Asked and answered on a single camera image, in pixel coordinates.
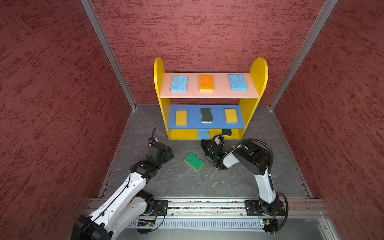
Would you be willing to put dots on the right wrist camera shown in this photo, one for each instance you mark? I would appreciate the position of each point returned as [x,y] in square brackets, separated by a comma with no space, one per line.
[219,140]

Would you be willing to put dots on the aluminium corner profile left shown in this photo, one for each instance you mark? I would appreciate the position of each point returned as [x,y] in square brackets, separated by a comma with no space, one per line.
[92,15]

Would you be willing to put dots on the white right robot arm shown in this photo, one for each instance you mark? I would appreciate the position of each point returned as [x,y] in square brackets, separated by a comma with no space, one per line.
[257,157]

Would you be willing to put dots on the left circuit board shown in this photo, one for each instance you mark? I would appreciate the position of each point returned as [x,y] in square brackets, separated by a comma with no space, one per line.
[146,223]

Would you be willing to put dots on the dark green wavy sponge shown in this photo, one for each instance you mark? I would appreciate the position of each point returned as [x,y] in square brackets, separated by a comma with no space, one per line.
[206,115]
[226,132]

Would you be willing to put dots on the aluminium corner profile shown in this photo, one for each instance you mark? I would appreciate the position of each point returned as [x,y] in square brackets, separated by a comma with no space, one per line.
[317,26]
[92,15]

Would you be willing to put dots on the right circuit board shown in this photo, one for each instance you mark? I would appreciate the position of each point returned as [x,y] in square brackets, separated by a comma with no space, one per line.
[268,225]

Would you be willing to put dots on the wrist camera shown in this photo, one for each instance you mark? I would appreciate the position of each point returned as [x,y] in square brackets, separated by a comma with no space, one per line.
[152,140]
[219,140]

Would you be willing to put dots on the aluminium corner profile right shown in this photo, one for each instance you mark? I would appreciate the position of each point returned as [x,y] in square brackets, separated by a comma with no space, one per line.
[317,26]

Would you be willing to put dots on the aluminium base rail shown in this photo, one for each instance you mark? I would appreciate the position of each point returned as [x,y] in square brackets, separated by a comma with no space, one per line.
[238,208]

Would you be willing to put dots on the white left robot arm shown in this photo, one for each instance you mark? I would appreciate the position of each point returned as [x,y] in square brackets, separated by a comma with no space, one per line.
[127,203]

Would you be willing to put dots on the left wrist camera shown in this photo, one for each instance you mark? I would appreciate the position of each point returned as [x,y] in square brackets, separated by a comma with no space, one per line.
[152,140]

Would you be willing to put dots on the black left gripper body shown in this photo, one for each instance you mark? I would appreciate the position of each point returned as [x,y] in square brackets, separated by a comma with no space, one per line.
[167,156]

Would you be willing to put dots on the blue cellulose sponge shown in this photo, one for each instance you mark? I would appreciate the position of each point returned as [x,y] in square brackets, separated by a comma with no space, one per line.
[203,134]
[179,84]

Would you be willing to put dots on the yellow foam sponge front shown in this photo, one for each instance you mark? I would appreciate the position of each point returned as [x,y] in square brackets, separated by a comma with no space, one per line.
[231,116]

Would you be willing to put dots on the orange scourer yellow sponge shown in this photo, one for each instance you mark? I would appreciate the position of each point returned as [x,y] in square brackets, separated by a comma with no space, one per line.
[206,83]

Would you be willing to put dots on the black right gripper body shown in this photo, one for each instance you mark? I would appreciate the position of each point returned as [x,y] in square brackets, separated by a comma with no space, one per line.
[204,147]

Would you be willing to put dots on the plain yellow foam sponge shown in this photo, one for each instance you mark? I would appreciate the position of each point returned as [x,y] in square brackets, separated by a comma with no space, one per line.
[181,118]

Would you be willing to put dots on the perforated cable duct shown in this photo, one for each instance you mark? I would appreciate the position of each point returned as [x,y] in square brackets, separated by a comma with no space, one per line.
[202,224]

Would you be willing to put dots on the yellow shelf with coloured boards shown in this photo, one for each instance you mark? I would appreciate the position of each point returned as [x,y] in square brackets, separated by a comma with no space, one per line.
[220,99]

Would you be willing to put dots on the green scourer yellow sponge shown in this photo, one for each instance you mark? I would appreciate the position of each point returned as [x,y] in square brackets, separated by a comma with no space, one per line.
[194,162]

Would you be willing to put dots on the circuit board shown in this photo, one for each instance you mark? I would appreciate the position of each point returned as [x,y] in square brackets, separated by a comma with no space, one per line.
[146,223]
[268,225]

